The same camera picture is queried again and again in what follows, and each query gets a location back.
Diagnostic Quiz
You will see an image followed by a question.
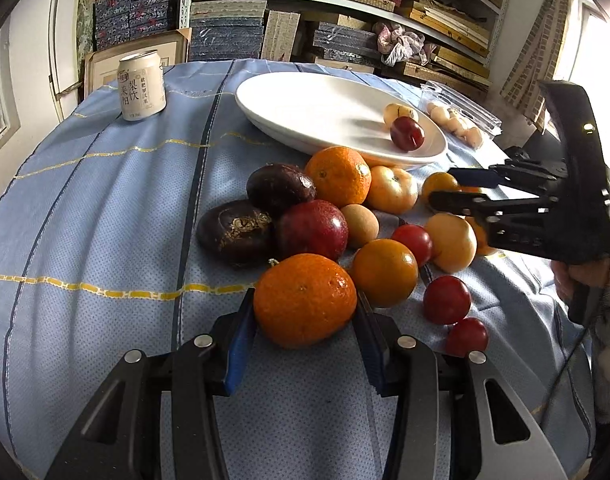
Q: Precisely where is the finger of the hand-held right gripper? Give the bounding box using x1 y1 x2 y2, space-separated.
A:
427 190 566 261
447 159 570 190

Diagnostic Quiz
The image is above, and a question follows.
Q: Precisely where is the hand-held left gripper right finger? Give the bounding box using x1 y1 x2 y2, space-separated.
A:
352 290 570 480

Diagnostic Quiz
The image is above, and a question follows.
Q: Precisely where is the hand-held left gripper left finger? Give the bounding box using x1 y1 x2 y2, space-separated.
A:
45 287 258 480

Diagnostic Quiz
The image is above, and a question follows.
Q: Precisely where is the small yellow tomato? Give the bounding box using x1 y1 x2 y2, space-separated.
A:
421 172 460 206

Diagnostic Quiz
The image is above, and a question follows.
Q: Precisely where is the small orange mandarin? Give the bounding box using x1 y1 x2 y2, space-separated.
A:
253 254 358 350

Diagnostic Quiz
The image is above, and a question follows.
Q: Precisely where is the orange round tomato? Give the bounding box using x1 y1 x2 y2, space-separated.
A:
351 238 419 309

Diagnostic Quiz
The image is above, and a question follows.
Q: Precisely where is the red cherry tomato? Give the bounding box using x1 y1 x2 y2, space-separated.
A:
391 224 434 267
445 317 490 358
423 275 472 326

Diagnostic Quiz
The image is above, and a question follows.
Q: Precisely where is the wrinkled dark passion fruit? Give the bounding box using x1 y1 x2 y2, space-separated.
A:
196 200 276 268

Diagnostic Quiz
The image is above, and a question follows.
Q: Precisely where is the large red apple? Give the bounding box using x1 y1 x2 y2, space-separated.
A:
275 199 350 263

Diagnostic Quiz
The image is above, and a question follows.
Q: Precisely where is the white oval plate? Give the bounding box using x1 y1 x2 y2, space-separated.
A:
235 71 448 170

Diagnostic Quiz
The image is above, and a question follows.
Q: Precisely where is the person's right hand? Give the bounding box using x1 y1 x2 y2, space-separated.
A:
551 257 610 307

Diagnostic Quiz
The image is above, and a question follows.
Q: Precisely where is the pale orange round fruit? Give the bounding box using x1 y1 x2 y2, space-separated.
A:
424 213 478 274

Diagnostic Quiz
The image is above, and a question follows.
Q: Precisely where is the pile of pale longans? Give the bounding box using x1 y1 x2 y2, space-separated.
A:
427 101 486 150

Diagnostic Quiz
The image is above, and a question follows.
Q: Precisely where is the pale orange persimmon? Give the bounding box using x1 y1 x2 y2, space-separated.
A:
366 165 419 215

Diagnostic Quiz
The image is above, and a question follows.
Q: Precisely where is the clear plastic box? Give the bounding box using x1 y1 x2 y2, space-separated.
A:
420 80 503 148

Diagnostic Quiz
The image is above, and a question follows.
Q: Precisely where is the dark red plum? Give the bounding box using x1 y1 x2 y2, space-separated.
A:
390 116 426 152

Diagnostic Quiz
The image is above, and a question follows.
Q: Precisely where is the tan longan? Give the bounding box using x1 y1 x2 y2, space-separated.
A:
341 204 381 250

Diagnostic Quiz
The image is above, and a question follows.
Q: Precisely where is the pale striped fruit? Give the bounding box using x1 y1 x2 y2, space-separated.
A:
383 103 416 128

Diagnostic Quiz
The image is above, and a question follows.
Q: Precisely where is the large orange mandarin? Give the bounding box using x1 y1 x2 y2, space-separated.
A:
305 146 373 208

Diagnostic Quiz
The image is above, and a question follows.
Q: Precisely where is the woven brown curtain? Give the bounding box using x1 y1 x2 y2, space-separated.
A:
500 0 580 126

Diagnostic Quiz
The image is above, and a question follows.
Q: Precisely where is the bright window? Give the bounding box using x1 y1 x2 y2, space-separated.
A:
555 0 610 186

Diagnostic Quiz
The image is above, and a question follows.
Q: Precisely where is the pink cloth on shelf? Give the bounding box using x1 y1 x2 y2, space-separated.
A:
377 22 438 67

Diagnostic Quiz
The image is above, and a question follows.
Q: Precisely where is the stack of yellow wooden boxes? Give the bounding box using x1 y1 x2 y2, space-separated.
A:
400 0 493 96

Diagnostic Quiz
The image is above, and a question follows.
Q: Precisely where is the smooth dark passion fruit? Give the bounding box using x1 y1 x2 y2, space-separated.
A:
246 162 317 218

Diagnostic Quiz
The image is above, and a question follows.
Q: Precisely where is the stack of dark blue boxes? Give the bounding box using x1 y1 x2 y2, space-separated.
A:
312 22 386 66

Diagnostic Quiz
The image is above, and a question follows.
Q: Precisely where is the upright tan box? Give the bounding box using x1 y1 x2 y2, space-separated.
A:
262 10 301 61

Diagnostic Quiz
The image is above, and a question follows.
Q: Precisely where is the white drink can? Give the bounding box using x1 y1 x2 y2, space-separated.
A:
118 50 167 123

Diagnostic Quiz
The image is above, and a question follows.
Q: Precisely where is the stack of grey blue boxes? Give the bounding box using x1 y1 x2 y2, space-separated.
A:
189 0 267 62

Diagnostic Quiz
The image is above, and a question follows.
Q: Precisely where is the cardboard framed board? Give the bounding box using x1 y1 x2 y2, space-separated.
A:
82 27 192 98

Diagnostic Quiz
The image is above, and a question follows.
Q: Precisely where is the white metal shelf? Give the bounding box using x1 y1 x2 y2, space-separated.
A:
177 0 513 86

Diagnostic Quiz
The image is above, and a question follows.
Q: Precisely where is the stack of blue floral boxes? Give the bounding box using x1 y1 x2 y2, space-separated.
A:
94 0 180 52

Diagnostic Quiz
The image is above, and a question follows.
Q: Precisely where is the green marbled board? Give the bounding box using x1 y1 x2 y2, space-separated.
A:
78 0 103 81

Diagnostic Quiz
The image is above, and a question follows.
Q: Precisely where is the black cable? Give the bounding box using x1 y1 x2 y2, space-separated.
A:
535 255 610 416

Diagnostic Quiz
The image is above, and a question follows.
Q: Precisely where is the white window frame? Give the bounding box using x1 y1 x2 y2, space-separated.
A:
0 25 21 161

